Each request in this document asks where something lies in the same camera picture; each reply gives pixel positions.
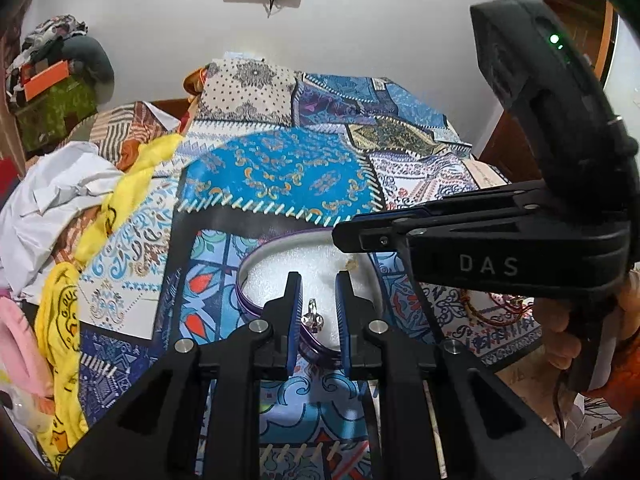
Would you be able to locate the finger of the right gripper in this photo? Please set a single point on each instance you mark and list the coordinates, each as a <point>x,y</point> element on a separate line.
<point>485,199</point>
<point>450,244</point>

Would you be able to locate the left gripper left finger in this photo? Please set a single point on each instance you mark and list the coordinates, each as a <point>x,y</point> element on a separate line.
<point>195,412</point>

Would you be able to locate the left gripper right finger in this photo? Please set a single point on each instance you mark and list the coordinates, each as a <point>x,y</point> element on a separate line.
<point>443,414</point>

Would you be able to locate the silver pendant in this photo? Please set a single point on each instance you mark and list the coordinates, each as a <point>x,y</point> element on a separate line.
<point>312,319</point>

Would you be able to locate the purple heart-shaped tin box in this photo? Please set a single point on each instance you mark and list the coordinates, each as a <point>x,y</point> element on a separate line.
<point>263,273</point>

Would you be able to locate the right hand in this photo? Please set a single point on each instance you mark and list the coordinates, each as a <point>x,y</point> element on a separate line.
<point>560,346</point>

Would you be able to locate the yellow cloth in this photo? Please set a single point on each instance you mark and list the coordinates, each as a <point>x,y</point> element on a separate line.
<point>97,324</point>

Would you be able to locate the wooden wardrobe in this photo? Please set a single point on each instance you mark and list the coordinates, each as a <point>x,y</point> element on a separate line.
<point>542,58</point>

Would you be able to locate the white crumpled cloth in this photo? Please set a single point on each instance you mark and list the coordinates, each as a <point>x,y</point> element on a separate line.
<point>54,191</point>

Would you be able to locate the striped brown pillow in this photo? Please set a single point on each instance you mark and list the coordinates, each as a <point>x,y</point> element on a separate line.
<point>118,133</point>

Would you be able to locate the green patterned cloth pile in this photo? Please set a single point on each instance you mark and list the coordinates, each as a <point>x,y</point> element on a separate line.
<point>49,118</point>

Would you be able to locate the orange box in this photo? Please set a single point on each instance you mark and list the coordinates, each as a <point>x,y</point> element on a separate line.
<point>45,80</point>

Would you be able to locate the grey cushion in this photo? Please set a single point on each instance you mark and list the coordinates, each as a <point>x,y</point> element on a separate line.
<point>87,58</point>

